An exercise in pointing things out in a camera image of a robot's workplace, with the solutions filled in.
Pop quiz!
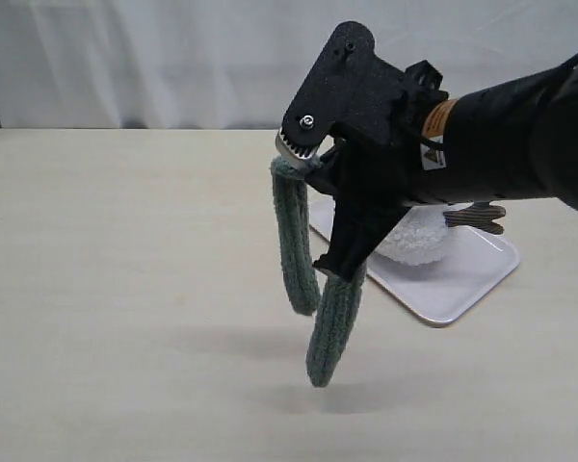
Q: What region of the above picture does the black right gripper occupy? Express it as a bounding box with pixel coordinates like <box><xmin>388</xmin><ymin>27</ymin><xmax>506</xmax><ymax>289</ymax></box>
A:
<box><xmin>312</xmin><ymin>98</ymin><xmax>447</xmax><ymax>282</ymax></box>

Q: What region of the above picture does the white plush snowman toy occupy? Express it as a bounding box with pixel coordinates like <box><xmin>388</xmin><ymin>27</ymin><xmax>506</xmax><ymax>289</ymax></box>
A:
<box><xmin>375</xmin><ymin>202</ymin><xmax>507</xmax><ymax>267</ymax></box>

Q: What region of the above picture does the green fuzzy scarf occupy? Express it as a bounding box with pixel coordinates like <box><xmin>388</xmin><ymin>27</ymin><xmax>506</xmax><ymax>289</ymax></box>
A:
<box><xmin>270</xmin><ymin>156</ymin><xmax>366</xmax><ymax>388</ymax></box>

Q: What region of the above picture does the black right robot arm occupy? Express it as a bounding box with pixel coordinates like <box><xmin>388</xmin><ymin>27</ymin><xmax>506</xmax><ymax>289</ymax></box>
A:
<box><xmin>314</xmin><ymin>53</ymin><xmax>578</xmax><ymax>281</ymax></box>

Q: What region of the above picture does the white rectangular plastic tray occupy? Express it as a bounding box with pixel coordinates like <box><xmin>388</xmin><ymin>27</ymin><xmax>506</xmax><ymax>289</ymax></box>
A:
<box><xmin>307</xmin><ymin>196</ymin><xmax>521</xmax><ymax>329</ymax></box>

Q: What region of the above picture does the white backdrop curtain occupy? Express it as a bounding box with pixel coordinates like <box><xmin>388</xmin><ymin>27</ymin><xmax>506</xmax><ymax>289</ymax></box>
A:
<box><xmin>0</xmin><ymin>1</ymin><xmax>578</xmax><ymax>129</ymax></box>

